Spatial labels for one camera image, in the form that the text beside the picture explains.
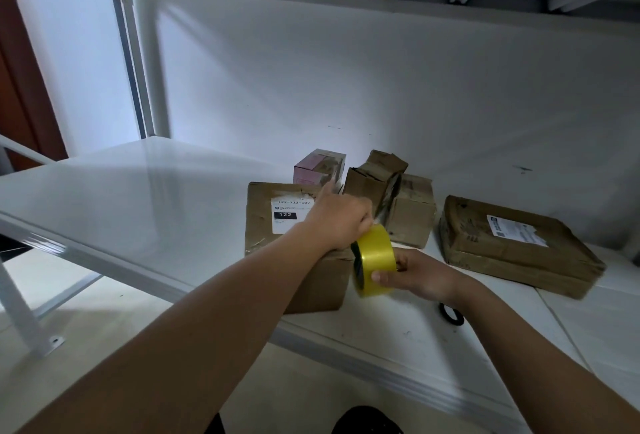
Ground person's right hand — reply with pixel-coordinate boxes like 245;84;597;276
370;245;481;308

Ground person's left hand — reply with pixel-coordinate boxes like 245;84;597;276
298;179;376;253

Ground black handled scissors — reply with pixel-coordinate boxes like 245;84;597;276
438;301;466;328

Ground corrugated cardboard box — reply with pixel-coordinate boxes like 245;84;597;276
343;149;410;218

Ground yellow tape roll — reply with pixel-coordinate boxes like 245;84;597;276
350;223;400;299

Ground pink carton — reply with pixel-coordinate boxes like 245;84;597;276
292;148;348;190

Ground small cardboard box red label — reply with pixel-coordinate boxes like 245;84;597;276
385;173;438;250

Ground long cardboard box white label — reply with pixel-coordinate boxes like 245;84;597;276
244;181;356;316

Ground person's left forearm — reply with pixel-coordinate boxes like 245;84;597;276
15;233;336;434

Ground person's right forearm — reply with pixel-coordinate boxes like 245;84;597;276
455;289;640;434

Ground person's black trousers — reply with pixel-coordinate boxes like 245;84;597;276
205;405;405;434

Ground white metal shelf rack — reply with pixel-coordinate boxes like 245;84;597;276
0;0;640;434

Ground perforated white metal rack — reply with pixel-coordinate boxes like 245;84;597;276
0;134;101;358

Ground red-brown door frame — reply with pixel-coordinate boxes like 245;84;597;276
0;0;69;172

